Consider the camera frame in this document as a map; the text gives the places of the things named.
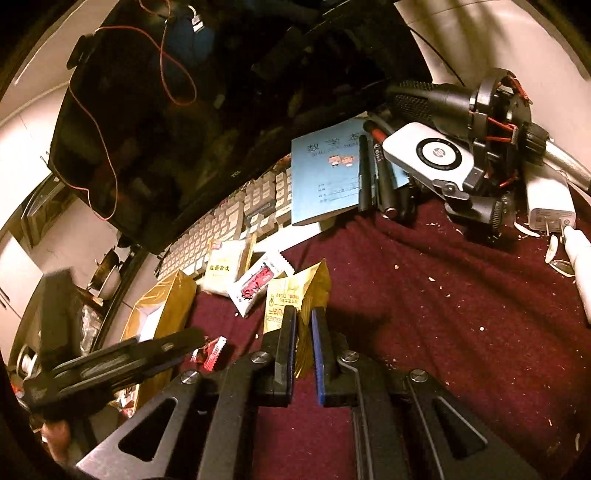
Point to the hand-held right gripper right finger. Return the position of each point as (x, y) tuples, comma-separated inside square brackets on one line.
[(318, 355)]

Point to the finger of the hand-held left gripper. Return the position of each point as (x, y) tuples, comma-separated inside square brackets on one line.
[(115, 364)]

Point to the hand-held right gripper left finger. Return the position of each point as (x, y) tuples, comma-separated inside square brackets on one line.
[(286, 341)]

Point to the gold snack packet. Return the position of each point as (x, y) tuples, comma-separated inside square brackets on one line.
[(295, 290)]

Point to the gold cardboard box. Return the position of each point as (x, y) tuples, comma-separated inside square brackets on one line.
[(171, 300)]

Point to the person's left hand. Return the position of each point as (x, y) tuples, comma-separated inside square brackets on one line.
[(57, 438)]

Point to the metal bowl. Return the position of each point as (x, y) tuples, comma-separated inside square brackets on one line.
[(108, 284)]

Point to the white red snack packet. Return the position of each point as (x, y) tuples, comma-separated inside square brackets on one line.
[(254, 286)]

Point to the small red candy packet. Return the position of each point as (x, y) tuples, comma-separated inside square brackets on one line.
[(213, 353)]

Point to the pale cracker packet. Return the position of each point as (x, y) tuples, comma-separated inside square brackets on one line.
[(224, 267)]

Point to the range hood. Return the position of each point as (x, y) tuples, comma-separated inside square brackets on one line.
[(46, 207)]

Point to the beige grey keyboard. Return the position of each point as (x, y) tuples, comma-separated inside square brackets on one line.
[(221, 221)]

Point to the blue notebook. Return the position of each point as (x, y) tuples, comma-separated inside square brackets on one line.
[(323, 184)]

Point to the red black pen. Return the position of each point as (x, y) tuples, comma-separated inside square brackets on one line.
[(376, 131)]

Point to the black monitor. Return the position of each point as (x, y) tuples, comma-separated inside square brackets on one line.
[(231, 115)]

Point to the white device with round emblem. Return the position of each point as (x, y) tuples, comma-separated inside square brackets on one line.
[(438, 154)]

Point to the white charger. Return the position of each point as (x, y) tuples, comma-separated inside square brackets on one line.
[(549, 203)]

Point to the white tube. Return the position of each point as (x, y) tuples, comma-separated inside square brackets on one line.
[(581, 263)]

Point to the white wall cabinets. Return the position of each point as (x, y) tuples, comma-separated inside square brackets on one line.
[(18, 277)]

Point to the black microphone with shock mount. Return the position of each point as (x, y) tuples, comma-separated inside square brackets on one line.
[(443, 99)]

